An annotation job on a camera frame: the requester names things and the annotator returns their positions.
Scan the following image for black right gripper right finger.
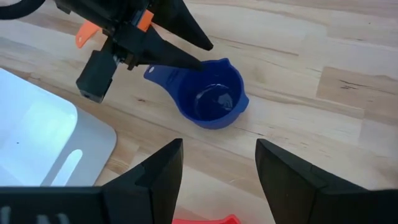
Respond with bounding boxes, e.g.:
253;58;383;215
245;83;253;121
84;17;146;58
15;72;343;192
254;138;398;224

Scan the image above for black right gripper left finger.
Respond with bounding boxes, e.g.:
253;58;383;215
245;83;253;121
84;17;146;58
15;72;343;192
0;138;184;224

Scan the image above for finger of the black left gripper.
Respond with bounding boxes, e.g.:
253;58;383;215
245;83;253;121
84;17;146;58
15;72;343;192
76;26;205;103
149;0;215;52

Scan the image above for dark blue measuring cup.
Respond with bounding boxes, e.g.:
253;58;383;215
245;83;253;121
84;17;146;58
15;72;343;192
143;57;250;131

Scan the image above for red measuring cup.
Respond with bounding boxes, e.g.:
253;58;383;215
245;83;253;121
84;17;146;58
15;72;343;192
172;213;242;224

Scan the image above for white plastic basket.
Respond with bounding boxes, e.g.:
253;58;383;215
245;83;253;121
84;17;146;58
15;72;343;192
0;67;118;187

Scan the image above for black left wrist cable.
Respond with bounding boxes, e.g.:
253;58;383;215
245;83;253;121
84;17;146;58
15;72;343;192
0;0;46;20

